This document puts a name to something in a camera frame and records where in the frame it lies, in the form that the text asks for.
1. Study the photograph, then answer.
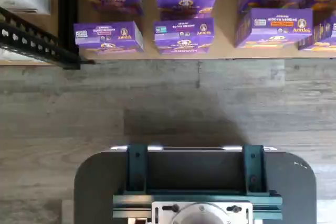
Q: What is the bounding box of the white LED light strip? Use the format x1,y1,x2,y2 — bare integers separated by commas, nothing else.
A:
110,145,278,152

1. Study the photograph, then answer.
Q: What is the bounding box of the black perforated diagonal brace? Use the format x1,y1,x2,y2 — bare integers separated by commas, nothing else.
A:
0,7,96,70

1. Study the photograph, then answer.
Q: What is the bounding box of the teal aluminium crossbar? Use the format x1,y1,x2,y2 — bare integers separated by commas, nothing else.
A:
112,191,283,221

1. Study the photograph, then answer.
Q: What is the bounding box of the black shelf post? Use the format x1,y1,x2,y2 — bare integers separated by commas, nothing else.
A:
58,0,81,70

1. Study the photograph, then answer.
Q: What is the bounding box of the purple Annie's snack box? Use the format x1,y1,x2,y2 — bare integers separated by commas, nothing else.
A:
297,15,336,52
311,0,336,27

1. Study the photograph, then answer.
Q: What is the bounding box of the teal frame bracket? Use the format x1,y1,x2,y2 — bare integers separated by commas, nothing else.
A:
127,144,148,194
242,144,269,196

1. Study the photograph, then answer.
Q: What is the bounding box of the dark grey mobile base platform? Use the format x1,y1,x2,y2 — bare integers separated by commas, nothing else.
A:
74,145,317,224

